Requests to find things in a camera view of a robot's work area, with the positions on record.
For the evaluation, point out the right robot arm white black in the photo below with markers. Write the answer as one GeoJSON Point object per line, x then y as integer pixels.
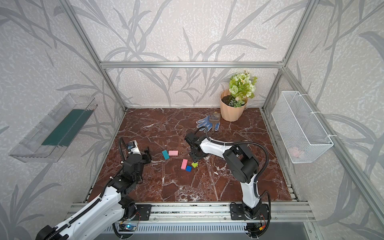
{"type": "Point", "coordinates": [243, 164]}

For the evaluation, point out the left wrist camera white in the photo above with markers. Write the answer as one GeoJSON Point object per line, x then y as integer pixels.
{"type": "Point", "coordinates": [132, 148]}

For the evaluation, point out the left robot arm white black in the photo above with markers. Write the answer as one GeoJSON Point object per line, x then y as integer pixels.
{"type": "Point", "coordinates": [111, 205]}

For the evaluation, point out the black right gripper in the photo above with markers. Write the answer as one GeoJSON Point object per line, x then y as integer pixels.
{"type": "Point", "coordinates": [194, 144]}

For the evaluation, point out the pink block left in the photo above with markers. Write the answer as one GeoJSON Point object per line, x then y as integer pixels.
{"type": "Point", "coordinates": [173, 153]}

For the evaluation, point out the teal block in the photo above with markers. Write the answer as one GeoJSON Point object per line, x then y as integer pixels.
{"type": "Point", "coordinates": [165, 154]}

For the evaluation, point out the green artificial plant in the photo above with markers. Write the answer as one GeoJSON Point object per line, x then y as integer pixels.
{"type": "Point", "coordinates": [241, 87]}

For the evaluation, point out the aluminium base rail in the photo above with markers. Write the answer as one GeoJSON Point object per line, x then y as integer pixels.
{"type": "Point", "coordinates": [219, 212]}

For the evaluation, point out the pink block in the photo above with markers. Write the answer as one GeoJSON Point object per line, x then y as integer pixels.
{"type": "Point", "coordinates": [184, 164]}
{"type": "Point", "coordinates": [173, 153]}

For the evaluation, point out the green circuit board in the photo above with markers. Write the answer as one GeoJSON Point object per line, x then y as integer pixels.
{"type": "Point", "coordinates": [128, 227]}

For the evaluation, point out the clear plastic tray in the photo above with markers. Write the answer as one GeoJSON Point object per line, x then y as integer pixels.
{"type": "Point", "coordinates": [47, 142]}

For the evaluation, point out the pink block lower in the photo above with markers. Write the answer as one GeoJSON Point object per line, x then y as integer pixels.
{"type": "Point", "coordinates": [184, 164]}

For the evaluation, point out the grey slotted scoop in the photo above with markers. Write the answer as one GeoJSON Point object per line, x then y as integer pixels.
{"type": "Point", "coordinates": [215, 119]}

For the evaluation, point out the white wire basket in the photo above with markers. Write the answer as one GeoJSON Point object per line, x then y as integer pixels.
{"type": "Point", "coordinates": [303, 135]}

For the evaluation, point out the blue dotted work glove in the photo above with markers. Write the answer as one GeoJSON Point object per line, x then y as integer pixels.
{"type": "Point", "coordinates": [205, 125]}

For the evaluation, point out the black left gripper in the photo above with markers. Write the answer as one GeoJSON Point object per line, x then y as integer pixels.
{"type": "Point", "coordinates": [144, 155]}

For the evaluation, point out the beige flower pot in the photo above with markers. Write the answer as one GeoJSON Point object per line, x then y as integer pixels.
{"type": "Point", "coordinates": [228, 113]}

